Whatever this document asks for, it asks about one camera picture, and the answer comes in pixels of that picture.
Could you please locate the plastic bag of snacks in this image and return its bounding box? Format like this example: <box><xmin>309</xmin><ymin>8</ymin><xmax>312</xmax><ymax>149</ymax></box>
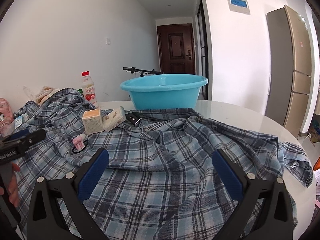
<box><xmin>23</xmin><ymin>86</ymin><xmax>60</xmax><ymax>105</ymax></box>

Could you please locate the person's left hand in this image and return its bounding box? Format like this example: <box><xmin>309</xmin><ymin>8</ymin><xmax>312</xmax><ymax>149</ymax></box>
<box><xmin>7</xmin><ymin>163</ymin><xmax>21</xmax><ymax>207</ymax></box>

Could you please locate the blue plaid shirt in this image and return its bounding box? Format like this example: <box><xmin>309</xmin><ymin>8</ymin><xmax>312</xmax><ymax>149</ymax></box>
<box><xmin>17</xmin><ymin>88</ymin><xmax>313</xmax><ymax>239</ymax></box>

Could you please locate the pink pouch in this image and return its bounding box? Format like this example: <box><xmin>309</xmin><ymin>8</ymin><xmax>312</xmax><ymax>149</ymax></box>
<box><xmin>0</xmin><ymin>98</ymin><xmax>14</xmax><ymax>137</ymax></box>

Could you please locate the small black box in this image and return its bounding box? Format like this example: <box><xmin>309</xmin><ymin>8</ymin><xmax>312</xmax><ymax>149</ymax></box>
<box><xmin>126</xmin><ymin>113</ymin><xmax>142</xmax><ymax>127</ymax></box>

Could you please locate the beige orange-top carton box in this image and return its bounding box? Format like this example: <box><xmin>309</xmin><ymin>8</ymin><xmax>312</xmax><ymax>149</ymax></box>
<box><xmin>82</xmin><ymin>109</ymin><xmax>104</xmax><ymax>135</ymax></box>

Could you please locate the beige refrigerator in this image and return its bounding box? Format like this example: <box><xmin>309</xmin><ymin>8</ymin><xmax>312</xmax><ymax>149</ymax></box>
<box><xmin>265</xmin><ymin>5</ymin><xmax>312</xmax><ymax>137</ymax></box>

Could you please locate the dark brown door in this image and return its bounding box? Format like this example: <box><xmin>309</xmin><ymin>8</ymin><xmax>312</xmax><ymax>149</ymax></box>
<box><xmin>157</xmin><ymin>23</ymin><xmax>195</xmax><ymax>74</ymax></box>

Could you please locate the black bicycle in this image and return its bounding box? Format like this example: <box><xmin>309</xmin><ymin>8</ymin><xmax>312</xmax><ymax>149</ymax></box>
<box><xmin>123</xmin><ymin>67</ymin><xmax>162</xmax><ymax>77</ymax></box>

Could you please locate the light blue plastic basin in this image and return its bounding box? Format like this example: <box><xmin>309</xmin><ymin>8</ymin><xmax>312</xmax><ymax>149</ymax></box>
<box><xmin>120</xmin><ymin>74</ymin><xmax>208</xmax><ymax>110</ymax></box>

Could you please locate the pink bunny hair tie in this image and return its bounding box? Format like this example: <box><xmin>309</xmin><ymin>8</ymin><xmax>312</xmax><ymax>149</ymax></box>
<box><xmin>71</xmin><ymin>133</ymin><xmax>89</xmax><ymax>154</ymax></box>

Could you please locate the white tissue pack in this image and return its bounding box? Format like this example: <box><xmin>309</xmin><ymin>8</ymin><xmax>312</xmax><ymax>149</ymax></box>
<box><xmin>103</xmin><ymin>106</ymin><xmax>126</xmax><ymax>132</ymax></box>

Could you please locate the white yogurt drink bottle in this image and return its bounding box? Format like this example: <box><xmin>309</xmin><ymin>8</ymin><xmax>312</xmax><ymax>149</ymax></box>
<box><xmin>81</xmin><ymin>71</ymin><xmax>98</xmax><ymax>107</ymax></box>

